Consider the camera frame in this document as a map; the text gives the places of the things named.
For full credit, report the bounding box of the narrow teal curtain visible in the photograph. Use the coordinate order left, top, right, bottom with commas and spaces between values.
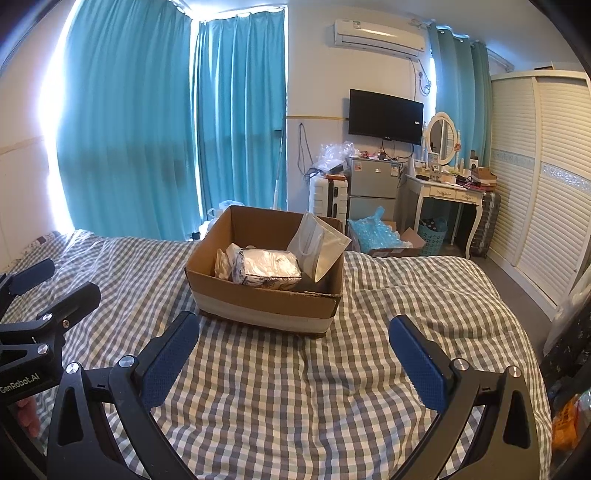
191, 9, 288, 222

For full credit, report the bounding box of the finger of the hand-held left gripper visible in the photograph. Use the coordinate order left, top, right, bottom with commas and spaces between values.
0, 257, 56, 315
0, 281, 102, 344

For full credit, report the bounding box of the white suitcase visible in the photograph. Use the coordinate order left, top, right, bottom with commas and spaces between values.
309, 175, 349, 221

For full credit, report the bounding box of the white plastic bag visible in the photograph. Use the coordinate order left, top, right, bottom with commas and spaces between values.
207, 200, 245, 222

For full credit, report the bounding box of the beige wrapper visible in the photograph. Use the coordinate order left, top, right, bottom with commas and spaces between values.
215, 244, 243, 280

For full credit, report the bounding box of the brown box on vanity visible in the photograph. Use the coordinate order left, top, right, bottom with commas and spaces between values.
471, 166, 498, 190

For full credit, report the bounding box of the white air conditioner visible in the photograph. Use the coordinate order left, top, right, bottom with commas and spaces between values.
333, 18, 426, 58

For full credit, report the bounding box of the grey checked suitcase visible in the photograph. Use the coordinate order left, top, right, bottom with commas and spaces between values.
471, 191, 502, 259

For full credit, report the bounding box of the teal plastic basket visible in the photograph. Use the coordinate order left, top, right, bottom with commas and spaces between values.
418, 217, 448, 257

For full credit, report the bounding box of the black wall television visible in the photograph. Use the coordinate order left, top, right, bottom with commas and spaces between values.
348, 89, 424, 146

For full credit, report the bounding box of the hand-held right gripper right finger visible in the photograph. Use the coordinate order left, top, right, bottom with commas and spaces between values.
388, 315, 541, 480

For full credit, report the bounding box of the white vanity table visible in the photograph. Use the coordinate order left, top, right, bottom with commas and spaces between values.
404, 173, 485, 259

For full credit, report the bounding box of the white oval vanity mirror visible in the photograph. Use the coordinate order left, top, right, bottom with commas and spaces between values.
424, 111, 458, 169

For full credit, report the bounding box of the grey checked blanket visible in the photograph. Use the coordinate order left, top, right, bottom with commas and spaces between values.
0, 228, 552, 480

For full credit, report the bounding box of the dark floral cloth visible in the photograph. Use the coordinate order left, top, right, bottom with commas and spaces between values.
540, 295, 591, 402

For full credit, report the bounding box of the flat cardboard box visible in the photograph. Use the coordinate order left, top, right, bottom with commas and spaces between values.
365, 222, 428, 258

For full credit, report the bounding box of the plastic-wrapped tissue pack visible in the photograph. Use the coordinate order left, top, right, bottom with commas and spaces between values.
233, 247, 303, 289

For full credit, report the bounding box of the hanging wall cable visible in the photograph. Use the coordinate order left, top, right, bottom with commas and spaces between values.
298, 122, 310, 176

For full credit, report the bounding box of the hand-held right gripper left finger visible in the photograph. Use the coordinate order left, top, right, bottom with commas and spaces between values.
45, 310, 201, 480

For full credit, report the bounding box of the white slatted wardrobe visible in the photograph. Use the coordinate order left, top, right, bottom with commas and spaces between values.
488, 69, 591, 319

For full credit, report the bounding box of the orange plastic bag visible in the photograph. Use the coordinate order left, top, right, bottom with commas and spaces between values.
551, 392, 591, 453

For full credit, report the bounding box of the person's left hand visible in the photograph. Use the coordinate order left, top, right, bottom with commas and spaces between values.
14, 397, 41, 438

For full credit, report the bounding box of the pile of clear plastic bags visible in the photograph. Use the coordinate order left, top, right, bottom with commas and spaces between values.
314, 142, 356, 174

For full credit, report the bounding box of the teal curtain beside wardrobe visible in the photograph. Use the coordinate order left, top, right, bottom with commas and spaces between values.
427, 25, 492, 167

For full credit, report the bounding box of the brown cardboard box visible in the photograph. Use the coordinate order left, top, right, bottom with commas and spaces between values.
185, 205, 346, 340

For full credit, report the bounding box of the box of blue bubble wrap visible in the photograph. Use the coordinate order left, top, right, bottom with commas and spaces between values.
348, 207, 414, 254

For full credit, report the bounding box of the wide teal curtain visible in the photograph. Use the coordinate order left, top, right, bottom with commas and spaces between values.
55, 0, 197, 241

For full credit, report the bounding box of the white mop pole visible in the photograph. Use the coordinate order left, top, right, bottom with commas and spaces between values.
274, 129, 287, 210

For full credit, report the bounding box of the small silver fridge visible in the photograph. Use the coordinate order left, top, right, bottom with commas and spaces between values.
347, 156, 400, 222

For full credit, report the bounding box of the white paper bag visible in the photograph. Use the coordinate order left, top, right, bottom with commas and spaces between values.
287, 211, 352, 283

